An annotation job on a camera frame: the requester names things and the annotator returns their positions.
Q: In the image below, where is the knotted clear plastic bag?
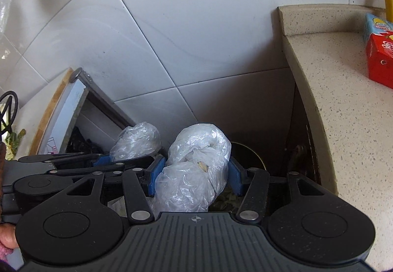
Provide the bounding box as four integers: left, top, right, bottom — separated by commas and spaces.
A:
153, 123, 232, 214

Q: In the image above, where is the person's left hand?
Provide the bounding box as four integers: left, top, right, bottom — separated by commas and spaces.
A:
0, 224, 16, 250

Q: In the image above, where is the red and blue carton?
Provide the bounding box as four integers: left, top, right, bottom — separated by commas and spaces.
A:
363, 13, 393, 89

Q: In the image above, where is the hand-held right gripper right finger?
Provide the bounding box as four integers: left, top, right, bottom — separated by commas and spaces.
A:
229, 157, 326, 224

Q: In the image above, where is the grey metal frame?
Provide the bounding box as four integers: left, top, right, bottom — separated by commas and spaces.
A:
70, 68, 137, 130

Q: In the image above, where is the dark round trash bin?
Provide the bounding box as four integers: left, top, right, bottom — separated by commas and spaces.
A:
209, 141, 271, 217

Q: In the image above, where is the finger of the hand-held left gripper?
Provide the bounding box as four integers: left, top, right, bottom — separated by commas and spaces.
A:
18, 152, 112, 168
46, 155, 158, 181

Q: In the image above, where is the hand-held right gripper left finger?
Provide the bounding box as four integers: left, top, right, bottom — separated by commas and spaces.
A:
64, 157, 166, 224

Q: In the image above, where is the round wooden board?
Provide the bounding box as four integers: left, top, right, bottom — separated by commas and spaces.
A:
29, 68, 76, 156

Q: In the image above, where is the black wire stand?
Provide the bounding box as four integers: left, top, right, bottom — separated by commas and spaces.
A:
0, 91, 19, 134

